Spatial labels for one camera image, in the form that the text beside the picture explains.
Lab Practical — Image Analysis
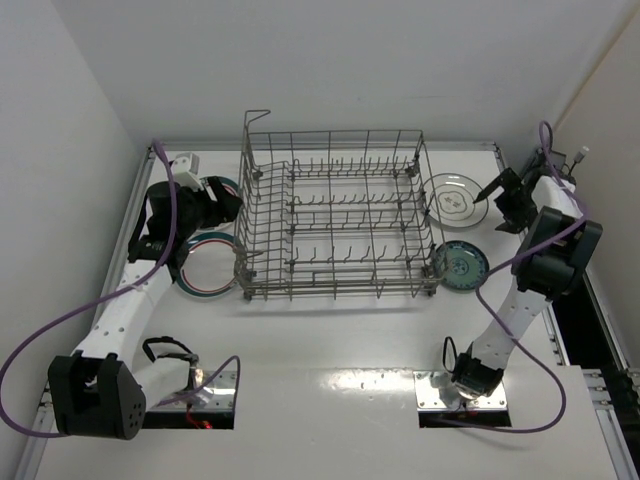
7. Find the teal blue patterned plate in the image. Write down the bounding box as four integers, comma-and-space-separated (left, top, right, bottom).
435, 240, 490, 292

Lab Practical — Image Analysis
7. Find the white plate with grey pattern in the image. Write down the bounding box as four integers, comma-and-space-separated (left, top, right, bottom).
422, 173, 489, 230

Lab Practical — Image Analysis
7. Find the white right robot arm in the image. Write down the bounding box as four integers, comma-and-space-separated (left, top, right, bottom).
451, 173, 603, 399

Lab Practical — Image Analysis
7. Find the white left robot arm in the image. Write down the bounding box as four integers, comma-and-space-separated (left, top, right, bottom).
48, 176, 242, 440

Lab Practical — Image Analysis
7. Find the far green red rimmed plate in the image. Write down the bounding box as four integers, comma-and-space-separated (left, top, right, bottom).
195, 176, 240, 201

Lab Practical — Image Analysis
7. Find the green red rimmed plate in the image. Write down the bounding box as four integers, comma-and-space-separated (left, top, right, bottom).
176, 232, 236, 300
195, 176, 240, 201

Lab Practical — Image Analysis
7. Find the near green red rimmed plate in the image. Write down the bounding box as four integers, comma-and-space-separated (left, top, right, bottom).
176, 232, 236, 300

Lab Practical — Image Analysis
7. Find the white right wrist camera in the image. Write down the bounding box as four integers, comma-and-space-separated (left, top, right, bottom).
531, 176, 582, 219

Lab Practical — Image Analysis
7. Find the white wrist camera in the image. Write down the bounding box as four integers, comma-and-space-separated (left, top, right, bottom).
171, 152, 204, 191
531, 176, 582, 219

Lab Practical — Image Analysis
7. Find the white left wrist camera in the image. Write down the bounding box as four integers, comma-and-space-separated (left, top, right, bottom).
171, 152, 204, 191

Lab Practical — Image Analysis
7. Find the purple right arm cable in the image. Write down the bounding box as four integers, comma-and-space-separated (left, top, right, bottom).
417, 120, 591, 432

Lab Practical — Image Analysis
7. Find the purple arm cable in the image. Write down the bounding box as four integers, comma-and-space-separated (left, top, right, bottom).
417, 120, 591, 432
0, 138, 242, 439

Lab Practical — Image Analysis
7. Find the black usb cable on wall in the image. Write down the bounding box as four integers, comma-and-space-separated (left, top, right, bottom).
558, 145, 590, 187

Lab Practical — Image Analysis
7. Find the grey wire dish rack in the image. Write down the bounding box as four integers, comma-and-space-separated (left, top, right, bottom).
234, 109, 444, 300

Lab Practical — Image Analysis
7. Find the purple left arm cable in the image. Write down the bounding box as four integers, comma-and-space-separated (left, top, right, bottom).
0, 138, 242, 439

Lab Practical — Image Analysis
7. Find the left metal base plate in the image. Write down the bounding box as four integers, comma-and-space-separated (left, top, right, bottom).
152, 369, 238, 413

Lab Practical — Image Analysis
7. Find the metal base plate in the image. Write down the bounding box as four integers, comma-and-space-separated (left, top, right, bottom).
413, 370, 508, 413
152, 369, 238, 413

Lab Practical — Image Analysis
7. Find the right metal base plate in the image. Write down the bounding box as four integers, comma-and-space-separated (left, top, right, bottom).
413, 370, 508, 413

